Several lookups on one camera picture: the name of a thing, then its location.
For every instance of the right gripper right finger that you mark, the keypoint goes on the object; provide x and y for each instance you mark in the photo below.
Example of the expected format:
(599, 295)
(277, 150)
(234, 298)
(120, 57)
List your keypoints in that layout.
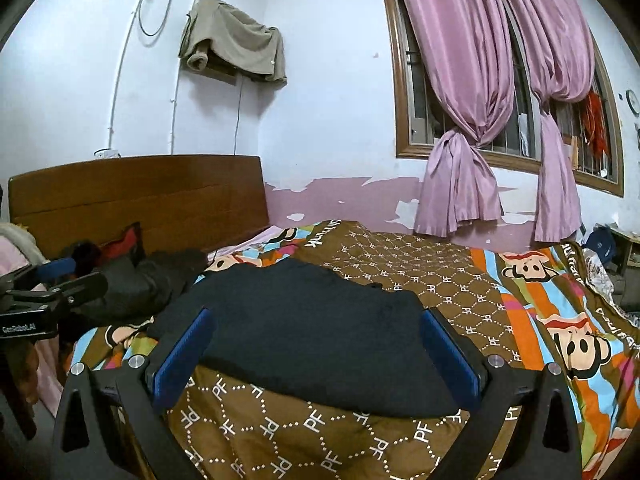
(545, 441)

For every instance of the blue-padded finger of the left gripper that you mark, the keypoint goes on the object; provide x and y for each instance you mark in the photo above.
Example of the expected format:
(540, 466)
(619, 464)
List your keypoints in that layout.
(31, 276)

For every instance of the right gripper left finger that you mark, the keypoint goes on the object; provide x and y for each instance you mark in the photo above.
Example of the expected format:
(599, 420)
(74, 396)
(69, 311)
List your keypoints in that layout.
(85, 438)

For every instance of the black fleece jacket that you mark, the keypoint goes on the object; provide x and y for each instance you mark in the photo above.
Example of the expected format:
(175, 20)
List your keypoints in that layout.
(302, 330)

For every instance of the black clothes pile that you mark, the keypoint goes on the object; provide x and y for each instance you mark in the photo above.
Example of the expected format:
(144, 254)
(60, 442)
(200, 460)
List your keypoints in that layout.
(138, 286)

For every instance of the red pillow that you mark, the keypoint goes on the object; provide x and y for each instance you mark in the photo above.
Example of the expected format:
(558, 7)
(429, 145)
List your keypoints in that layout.
(129, 243)

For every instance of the cartoon monkey bed quilt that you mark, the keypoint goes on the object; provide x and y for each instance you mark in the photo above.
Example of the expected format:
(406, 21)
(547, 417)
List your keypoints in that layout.
(532, 309)

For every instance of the brown wooden headboard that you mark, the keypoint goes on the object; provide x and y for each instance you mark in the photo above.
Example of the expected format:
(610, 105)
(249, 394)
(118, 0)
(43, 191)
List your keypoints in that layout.
(180, 201)

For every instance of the navy blue cap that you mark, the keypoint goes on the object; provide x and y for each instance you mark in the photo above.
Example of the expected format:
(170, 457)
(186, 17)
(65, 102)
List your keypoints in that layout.
(601, 241)

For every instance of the wooden side shelf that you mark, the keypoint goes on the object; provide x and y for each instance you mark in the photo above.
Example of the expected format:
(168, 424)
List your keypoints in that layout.
(627, 250)

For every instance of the beige cloth covered unit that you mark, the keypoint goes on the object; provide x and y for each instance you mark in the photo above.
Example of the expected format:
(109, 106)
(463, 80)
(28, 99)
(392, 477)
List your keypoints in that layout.
(217, 31)

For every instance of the red hanging garment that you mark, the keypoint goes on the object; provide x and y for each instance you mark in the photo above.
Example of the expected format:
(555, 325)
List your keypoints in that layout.
(593, 120)

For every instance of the right pink tied curtain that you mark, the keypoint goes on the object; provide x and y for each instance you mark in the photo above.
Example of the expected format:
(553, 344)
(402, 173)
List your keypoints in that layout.
(560, 62)

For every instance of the pink tied curtain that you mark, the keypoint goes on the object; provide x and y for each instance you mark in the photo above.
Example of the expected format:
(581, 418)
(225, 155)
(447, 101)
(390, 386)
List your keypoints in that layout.
(560, 62)
(466, 49)

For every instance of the left pink tied curtain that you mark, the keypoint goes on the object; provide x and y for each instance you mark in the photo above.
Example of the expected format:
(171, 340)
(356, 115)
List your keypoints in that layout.
(466, 49)

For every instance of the round wall clock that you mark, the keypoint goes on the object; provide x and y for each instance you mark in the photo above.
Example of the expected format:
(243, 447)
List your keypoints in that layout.
(633, 102)

